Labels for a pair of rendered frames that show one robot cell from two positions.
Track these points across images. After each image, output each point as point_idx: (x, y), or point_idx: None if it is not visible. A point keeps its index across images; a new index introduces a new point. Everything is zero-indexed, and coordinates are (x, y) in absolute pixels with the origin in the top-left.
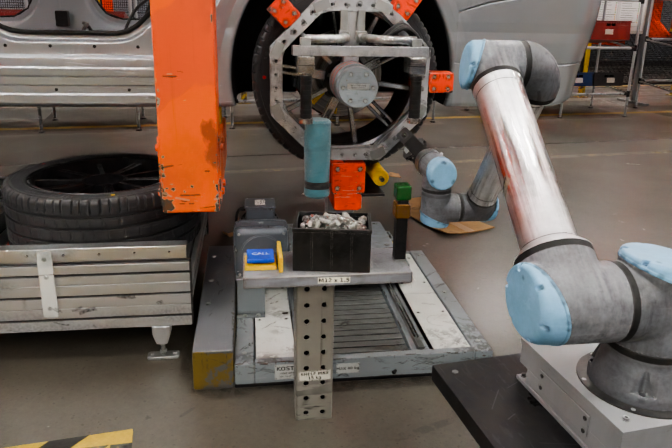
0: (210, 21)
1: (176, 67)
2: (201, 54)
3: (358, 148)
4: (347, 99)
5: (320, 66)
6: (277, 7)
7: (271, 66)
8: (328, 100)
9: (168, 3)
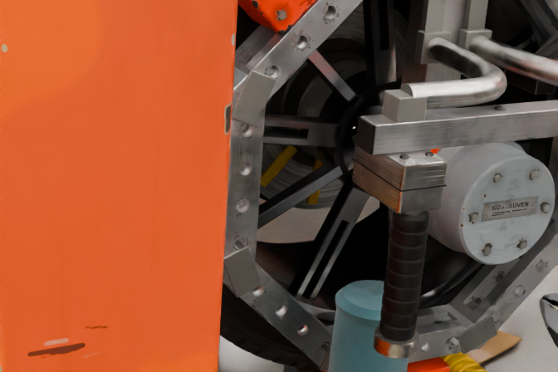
0: (223, 131)
1: (85, 314)
2: (181, 253)
3: (433, 329)
4: (480, 247)
5: (286, 88)
6: None
7: (232, 145)
8: (300, 173)
9: (66, 77)
